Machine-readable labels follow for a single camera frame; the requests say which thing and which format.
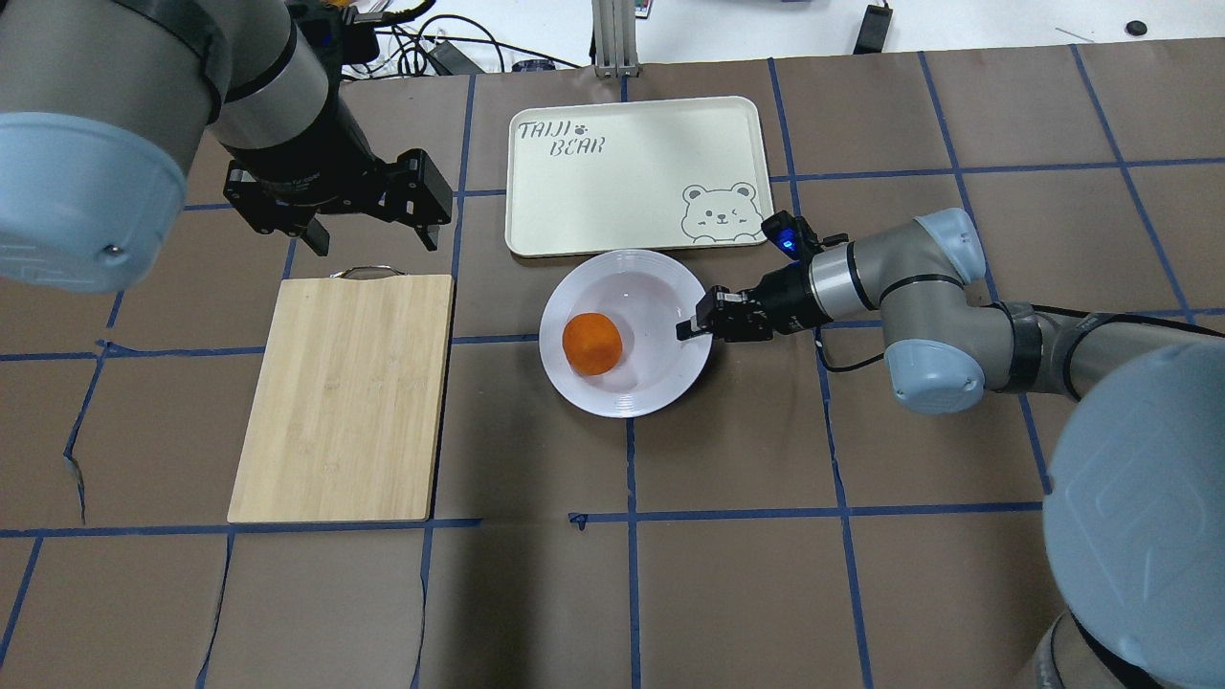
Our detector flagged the white round plate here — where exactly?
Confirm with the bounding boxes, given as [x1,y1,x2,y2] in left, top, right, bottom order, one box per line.
[538,250,712,418]

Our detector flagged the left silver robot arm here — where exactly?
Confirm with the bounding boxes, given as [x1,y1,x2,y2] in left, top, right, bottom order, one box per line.
[1,1,454,293]

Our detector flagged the bamboo cutting board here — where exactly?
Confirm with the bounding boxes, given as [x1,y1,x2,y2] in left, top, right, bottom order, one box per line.
[227,273,454,523]

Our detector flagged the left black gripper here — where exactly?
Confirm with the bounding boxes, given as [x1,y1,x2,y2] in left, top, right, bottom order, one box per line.
[223,148,454,256]

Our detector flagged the cream bear tray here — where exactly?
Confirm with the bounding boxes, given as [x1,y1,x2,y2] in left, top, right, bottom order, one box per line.
[503,96,774,257]

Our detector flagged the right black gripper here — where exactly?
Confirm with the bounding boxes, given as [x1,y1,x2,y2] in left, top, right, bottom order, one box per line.
[677,264,813,342]

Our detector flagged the aluminium frame post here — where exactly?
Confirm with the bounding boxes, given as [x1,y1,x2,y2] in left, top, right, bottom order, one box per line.
[590,0,639,78]

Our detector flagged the black power adapter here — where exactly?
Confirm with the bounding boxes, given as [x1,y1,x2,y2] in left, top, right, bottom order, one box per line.
[853,1,893,56]

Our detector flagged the orange fruit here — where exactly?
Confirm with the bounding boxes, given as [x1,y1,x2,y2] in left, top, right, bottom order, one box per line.
[564,311,624,376]

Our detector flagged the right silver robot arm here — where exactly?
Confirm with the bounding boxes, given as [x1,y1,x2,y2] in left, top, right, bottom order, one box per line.
[677,208,1224,688]

